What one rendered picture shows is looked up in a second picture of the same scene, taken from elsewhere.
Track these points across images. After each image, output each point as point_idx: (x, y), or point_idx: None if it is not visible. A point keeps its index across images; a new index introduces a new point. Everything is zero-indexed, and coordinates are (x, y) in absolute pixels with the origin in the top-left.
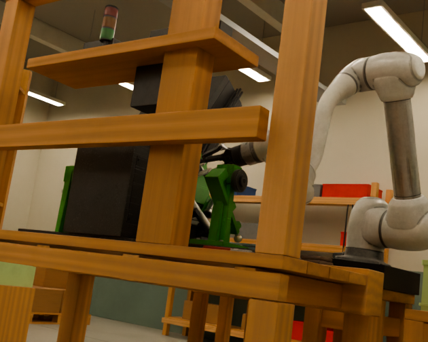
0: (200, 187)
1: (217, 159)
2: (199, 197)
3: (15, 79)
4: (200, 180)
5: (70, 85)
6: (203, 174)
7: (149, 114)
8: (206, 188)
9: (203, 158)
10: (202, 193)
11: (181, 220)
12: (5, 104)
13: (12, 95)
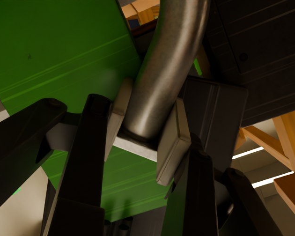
0: (53, 67)
1: (204, 234)
2: (40, 1)
3: None
4: (67, 102)
5: (290, 176)
6: (120, 95)
7: None
8: (12, 93)
9: (225, 169)
10: (27, 47)
11: None
12: None
13: (293, 127)
